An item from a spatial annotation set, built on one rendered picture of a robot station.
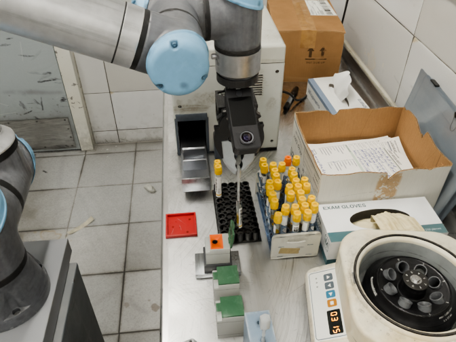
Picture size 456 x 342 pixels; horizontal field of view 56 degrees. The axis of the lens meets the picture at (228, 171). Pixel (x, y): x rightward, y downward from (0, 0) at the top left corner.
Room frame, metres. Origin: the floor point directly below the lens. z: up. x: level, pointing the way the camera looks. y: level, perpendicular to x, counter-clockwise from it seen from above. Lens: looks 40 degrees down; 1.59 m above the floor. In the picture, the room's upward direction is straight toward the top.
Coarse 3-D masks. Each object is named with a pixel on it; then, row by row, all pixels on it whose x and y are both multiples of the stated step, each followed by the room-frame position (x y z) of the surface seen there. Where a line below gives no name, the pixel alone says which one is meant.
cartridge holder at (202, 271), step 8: (200, 256) 0.57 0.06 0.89; (232, 256) 0.57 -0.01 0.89; (200, 264) 0.55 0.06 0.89; (208, 264) 0.53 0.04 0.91; (216, 264) 0.53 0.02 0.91; (224, 264) 0.53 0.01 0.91; (232, 264) 0.55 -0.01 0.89; (200, 272) 0.53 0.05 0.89; (208, 272) 0.53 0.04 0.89; (240, 272) 0.53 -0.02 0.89
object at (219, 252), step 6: (210, 234) 0.57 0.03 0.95; (216, 234) 0.57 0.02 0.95; (222, 234) 0.57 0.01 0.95; (210, 240) 0.55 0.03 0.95; (216, 240) 0.56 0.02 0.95; (222, 240) 0.55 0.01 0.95; (210, 246) 0.54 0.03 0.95; (216, 246) 0.54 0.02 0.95; (222, 246) 0.54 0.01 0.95; (228, 246) 0.54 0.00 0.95; (210, 252) 0.53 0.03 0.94; (216, 252) 0.53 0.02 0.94; (222, 252) 0.53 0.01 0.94; (228, 252) 0.53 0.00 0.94; (210, 258) 0.53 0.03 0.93; (216, 258) 0.53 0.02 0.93; (222, 258) 0.53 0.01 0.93; (228, 258) 0.53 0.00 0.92
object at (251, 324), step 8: (248, 312) 0.38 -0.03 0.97; (256, 312) 0.38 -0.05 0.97; (264, 312) 0.38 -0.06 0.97; (248, 320) 0.37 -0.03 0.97; (256, 320) 0.37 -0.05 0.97; (248, 328) 0.36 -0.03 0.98; (256, 328) 0.36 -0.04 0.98; (272, 328) 0.36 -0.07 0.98; (248, 336) 0.34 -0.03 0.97; (256, 336) 0.34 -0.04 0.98; (272, 336) 0.34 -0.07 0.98
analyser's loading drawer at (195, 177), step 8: (184, 136) 0.95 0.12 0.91; (192, 136) 0.95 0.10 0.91; (200, 136) 0.95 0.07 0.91; (184, 144) 0.92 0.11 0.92; (192, 144) 0.92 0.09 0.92; (200, 144) 0.92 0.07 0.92; (184, 152) 0.86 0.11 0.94; (192, 152) 0.86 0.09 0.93; (200, 152) 0.86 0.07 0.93; (184, 160) 0.81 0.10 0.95; (192, 160) 0.81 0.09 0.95; (200, 160) 0.81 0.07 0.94; (184, 168) 0.81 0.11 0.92; (192, 168) 0.81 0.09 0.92; (200, 168) 0.81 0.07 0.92; (184, 176) 0.79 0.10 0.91; (192, 176) 0.79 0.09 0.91; (200, 176) 0.76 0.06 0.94; (208, 176) 0.76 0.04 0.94; (184, 184) 0.75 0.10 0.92; (192, 184) 0.76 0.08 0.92; (200, 184) 0.76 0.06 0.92; (208, 184) 0.76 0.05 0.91
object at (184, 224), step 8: (168, 216) 0.69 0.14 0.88; (176, 216) 0.69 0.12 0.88; (184, 216) 0.69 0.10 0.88; (192, 216) 0.69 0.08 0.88; (168, 224) 0.67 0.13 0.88; (176, 224) 0.67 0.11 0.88; (184, 224) 0.67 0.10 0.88; (192, 224) 0.67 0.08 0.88; (168, 232) 0.64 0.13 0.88; (176, 232) 0.64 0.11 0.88; (184, 232) 0.64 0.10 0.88; (192, 232) 0.64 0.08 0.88
